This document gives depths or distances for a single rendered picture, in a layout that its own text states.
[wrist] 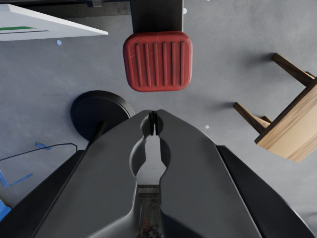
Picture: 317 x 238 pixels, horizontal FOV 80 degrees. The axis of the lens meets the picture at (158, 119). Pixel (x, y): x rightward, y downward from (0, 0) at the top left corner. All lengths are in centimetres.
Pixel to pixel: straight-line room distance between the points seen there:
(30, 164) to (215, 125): 129
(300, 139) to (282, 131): 9
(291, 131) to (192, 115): 49
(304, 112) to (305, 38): 41
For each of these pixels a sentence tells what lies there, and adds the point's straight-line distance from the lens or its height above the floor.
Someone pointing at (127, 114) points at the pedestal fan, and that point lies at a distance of 109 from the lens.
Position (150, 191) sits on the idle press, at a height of 3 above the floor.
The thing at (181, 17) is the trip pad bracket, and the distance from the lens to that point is 25.
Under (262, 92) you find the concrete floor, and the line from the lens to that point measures 118.
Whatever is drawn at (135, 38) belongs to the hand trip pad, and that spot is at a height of 76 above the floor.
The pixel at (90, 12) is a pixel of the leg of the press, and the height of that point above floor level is 3.
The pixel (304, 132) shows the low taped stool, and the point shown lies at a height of 33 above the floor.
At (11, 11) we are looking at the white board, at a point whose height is 59.
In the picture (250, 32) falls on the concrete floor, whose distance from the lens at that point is 104.
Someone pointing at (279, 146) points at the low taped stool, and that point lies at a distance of 95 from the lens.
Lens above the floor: 95
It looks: 58 degrees down
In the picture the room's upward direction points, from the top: 178 degrees counter-clockwise
